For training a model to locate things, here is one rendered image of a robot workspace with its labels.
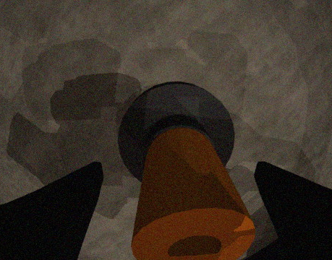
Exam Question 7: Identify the orange knob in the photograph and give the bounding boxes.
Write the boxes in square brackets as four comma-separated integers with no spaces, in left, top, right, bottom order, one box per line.
[131,128,256,260]

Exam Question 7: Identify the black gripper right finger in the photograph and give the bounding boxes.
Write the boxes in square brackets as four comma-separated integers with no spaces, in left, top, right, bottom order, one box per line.
[254,162,332,260]

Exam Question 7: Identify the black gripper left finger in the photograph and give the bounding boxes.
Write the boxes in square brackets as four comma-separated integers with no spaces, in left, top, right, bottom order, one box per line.
[0,162,104,260]

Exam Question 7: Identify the dark grey round pedestal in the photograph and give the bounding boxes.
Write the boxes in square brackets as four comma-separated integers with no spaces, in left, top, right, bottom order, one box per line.
[117,82,235,182]

